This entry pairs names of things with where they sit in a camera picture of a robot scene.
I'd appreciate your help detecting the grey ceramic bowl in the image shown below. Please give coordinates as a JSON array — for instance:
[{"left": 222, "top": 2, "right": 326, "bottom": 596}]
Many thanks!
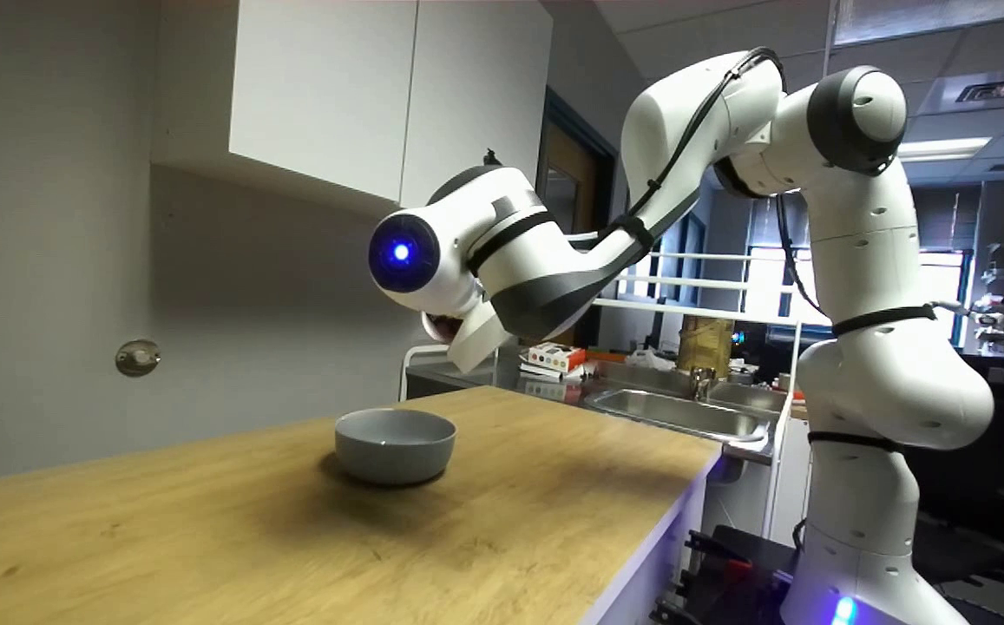
[{"left": 334, "top": 408, "right": 458, "bottom": 487}]

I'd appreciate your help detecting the white and orange box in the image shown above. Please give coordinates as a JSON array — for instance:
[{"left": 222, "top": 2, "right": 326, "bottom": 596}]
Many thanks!
[{"left": 527, "top": 342, "right": 587, "bottom": 375}]

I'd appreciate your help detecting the dark framed door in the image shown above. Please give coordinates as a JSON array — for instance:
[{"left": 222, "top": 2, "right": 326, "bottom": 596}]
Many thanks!
[{"left": 535, "top": 86, "right": 620, "bottom": 350}]

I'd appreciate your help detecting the brown translucent container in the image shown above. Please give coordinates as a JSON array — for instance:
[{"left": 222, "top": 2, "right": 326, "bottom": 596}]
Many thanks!
[{"left": 677, "top": 316, "right": 736, "bottom": 377}]

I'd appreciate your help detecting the steel sink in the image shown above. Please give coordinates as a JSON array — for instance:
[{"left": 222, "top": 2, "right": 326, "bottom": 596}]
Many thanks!
[{"left": 584, "top": 387, "right": 782, "bottom": 444}]

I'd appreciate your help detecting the window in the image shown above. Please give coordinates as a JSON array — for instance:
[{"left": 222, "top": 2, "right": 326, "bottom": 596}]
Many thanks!
[{"left": 741, "top": 247, "right": 973, "bottom": 348}]

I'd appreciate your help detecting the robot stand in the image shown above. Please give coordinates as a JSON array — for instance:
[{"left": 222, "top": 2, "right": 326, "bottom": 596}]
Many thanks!
[{"left": 647, "top": 523, "right": 973, "bottom": 625}]

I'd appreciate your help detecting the ceiling light panel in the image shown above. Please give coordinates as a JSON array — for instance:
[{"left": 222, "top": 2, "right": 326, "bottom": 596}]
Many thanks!
[{"left": 896, "top": 136, "right": 994, "bottom": 164}]

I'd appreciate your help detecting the ceiling air vent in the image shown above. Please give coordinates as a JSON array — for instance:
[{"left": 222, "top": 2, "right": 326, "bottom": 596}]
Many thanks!
[{"left": 955, "top": 77, "right": 1004, "bottom": 104}]

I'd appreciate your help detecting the white wall cabinet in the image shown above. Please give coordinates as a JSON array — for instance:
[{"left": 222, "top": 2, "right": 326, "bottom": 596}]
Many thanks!
[{"left": 151, "top": 0, "right": 554, "bottom": 219}]

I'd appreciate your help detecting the round metal wall knob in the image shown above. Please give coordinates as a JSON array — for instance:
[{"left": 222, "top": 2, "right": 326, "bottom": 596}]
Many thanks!
[{"left": 115, "top": 339, "right": 162, "bottom": 378}]

